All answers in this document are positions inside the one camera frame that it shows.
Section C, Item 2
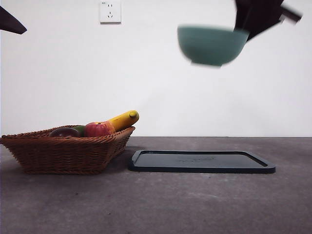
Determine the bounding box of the green avocado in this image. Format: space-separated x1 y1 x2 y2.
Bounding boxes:
73 125 86 137

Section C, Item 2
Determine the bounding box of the yellow banana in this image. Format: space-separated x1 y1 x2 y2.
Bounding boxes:
107 110 140 133

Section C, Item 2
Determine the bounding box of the brown wicker basket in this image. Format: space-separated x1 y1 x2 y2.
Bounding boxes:
0 125 136 175

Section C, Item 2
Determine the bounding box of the dark red plum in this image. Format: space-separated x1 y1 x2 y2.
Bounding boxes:
49 127 81 138

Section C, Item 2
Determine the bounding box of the black rectangular tray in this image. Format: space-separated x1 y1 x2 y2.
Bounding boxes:
128 150 277 174

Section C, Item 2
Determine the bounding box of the teal ribbed bowl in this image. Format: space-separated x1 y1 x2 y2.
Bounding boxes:
176 24 250 69

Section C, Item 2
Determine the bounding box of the white wall socket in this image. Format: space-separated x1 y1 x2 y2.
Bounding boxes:
99 0 122 24

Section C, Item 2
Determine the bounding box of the red apple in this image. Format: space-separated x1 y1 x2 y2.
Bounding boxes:
84 121 116 137

